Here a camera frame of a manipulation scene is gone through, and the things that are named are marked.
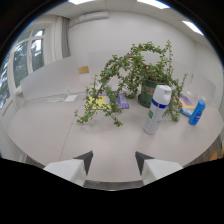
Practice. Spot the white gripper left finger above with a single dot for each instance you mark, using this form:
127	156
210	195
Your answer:
68	168

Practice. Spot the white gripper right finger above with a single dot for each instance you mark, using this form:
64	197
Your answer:
156	169

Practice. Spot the white Dettol spray can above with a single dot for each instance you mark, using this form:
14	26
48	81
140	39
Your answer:
156	110

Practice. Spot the blue plastic bottle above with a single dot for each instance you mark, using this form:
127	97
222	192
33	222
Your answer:
197	112

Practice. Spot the white paper sheet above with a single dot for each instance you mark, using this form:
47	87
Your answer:
70	98

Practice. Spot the yellow purple flat packet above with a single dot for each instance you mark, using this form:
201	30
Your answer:
186	104

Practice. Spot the dark green plant pot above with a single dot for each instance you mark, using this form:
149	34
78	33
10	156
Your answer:
148	93

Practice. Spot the white desk divider panel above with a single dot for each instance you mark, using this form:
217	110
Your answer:
50	78

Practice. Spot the green leafy potted plant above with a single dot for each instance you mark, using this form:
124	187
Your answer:
133	73

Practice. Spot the grey curtain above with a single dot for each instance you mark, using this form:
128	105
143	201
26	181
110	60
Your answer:
65	37

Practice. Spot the window with white frame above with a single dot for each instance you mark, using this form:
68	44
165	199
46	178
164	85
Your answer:
23	60

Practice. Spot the wall air conditioner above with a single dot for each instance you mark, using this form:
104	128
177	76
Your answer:
90	17

